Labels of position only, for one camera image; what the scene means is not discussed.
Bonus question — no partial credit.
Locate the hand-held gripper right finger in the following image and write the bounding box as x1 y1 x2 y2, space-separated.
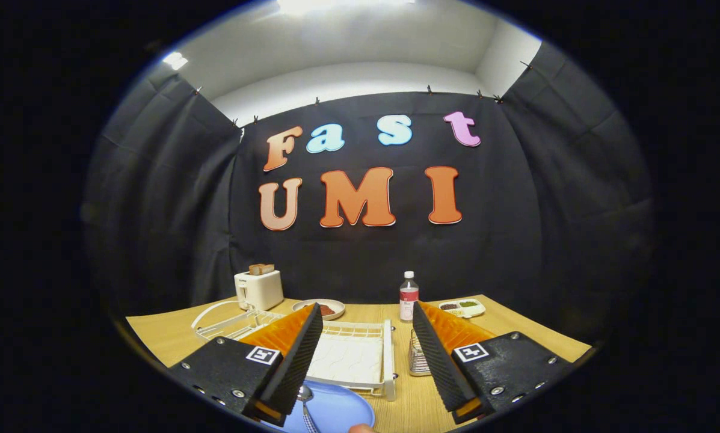
412 301 577 425

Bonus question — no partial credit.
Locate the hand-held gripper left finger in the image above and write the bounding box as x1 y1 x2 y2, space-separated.
168 302 324 428

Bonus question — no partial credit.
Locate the metal wire basket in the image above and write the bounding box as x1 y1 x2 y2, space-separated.
408 328 432 377

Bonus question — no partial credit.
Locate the metal spoon with patterned handle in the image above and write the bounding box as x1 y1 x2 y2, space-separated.
297 385 321 433

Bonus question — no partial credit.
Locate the white wire dish rack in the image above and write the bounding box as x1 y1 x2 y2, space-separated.
191 299 398 402

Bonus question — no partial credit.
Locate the blue plate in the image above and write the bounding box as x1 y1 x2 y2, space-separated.
262 380 376 433

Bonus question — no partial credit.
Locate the white divided dish with spices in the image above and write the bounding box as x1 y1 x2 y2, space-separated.
438 299 487 319

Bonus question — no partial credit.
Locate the small white plate with food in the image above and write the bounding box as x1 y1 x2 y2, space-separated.
292 299 346 321

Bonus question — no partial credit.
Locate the clear bottle with red label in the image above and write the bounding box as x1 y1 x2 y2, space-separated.
399 271 420 322

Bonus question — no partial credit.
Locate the white toaster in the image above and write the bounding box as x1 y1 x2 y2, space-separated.
234 270 285 312

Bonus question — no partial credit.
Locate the black backdrop cloth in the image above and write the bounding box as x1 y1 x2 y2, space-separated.
83 39 655 343

